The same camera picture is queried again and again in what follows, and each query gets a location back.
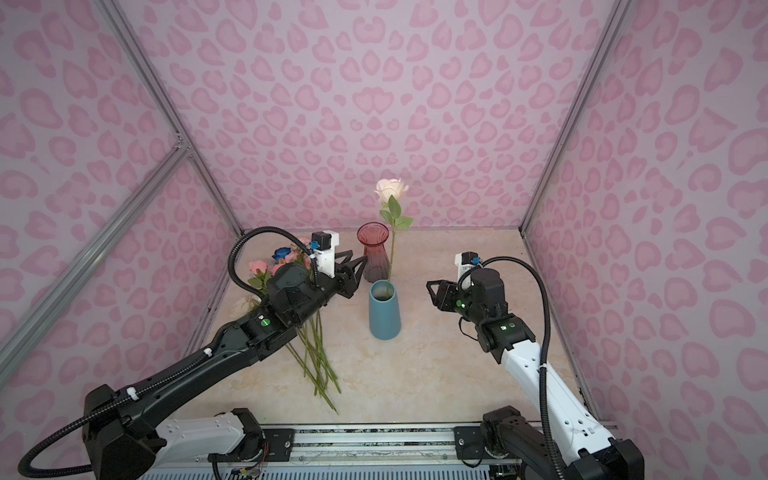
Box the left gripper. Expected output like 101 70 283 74
292 248 368 328

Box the teal ceramic vase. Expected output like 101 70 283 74
368 280 401 341

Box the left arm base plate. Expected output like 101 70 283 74
227 427 295 463

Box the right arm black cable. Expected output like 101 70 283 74
458 256 568 480

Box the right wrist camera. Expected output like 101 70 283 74
455 251 481 290

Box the blue rose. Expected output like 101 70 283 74
272 247 293 262

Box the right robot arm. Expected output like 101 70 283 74
426 266 645 479

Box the aluminium frame diagonal strut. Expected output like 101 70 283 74
1 140 189 385

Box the white rose stem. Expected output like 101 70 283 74
375 179 414 282

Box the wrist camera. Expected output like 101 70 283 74
310 231 340 278
455 251 481 290

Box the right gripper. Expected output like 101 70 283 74
424 280 487 326

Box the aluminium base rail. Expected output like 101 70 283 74
143 422 521 479

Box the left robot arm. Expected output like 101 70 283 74
82 251 367 479

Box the red glass vase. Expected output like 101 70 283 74
357 222 390 283

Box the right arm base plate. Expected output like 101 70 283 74
453 425 491 464

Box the pink rose stem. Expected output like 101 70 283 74
248 259 337 397

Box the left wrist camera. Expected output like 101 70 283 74
310 231 340 278

